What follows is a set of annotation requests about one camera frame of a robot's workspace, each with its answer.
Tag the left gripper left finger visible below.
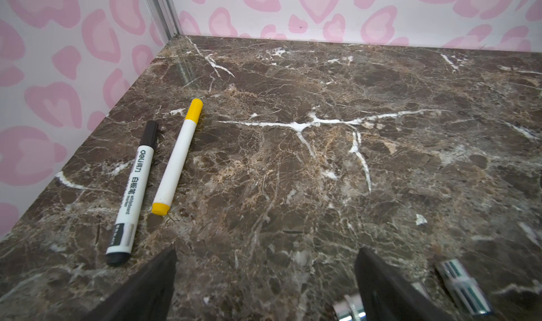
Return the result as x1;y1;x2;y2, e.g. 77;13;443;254
83;247;177;320

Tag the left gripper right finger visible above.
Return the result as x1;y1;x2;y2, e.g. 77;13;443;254
354;248;453;321

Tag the white marker pen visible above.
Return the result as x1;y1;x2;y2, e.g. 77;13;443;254
106;121;159;267

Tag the chrome socket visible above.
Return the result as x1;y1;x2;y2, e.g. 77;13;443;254
436;259;493;316

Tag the yellow marker pen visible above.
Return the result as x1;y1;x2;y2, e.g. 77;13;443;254
151;99;203;216

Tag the chrome socket table edge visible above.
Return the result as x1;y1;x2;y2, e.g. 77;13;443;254
333;294;366;321

